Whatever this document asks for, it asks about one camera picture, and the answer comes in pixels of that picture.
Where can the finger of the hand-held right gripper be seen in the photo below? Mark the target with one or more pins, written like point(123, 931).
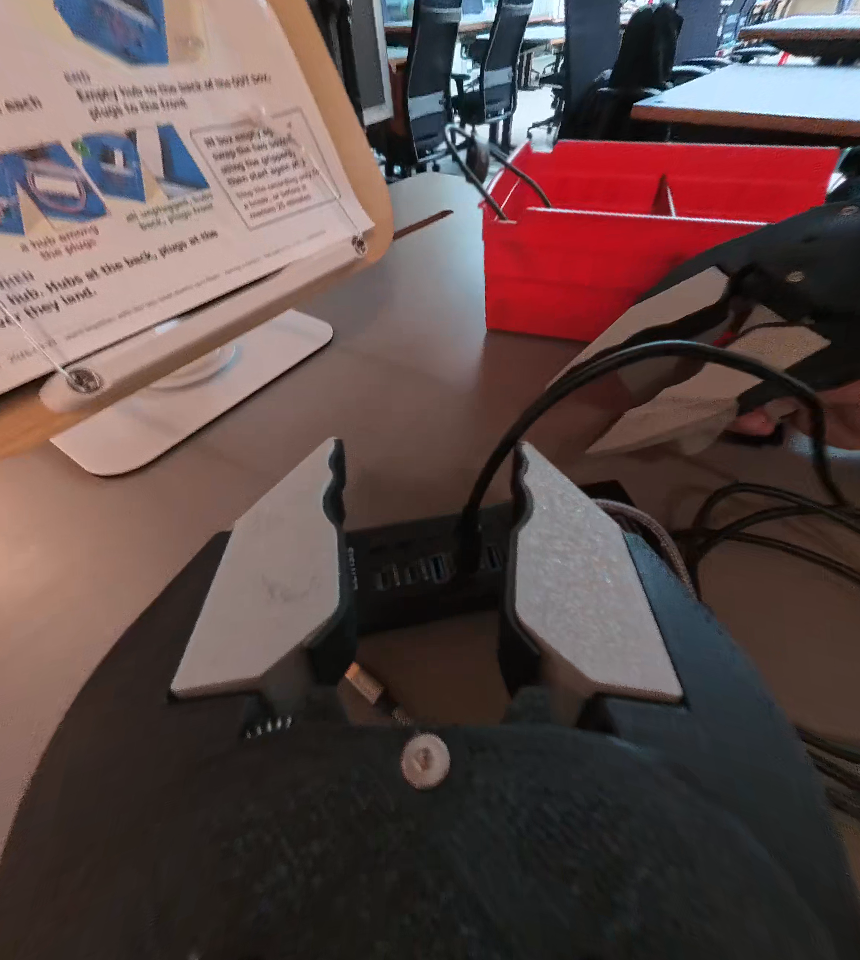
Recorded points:
point(662, 315)
point(685, 412)

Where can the grey office table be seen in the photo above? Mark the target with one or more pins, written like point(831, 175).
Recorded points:
point(760, 97)
point(812, 26)

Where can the black multiport usb hub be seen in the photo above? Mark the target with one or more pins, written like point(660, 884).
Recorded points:
point(400, 547)

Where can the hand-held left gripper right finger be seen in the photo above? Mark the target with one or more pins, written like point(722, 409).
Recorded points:
point(587, 585)

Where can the wooden document stand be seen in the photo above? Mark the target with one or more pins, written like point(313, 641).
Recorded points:
point(197, 390)

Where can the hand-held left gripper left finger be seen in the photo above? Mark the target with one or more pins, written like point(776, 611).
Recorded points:
point(272, 570)

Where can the person's right hand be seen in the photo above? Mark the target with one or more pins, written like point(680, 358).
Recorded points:
point(850, 420)

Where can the printed instruction sheet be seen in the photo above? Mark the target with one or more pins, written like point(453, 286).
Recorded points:
point(100, 112)

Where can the black office chair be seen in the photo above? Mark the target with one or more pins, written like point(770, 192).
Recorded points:
point(501, 60)
point(434, 75)
point(625, 75)

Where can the red plastic bin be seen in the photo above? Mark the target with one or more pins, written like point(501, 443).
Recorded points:
point(587, 285)

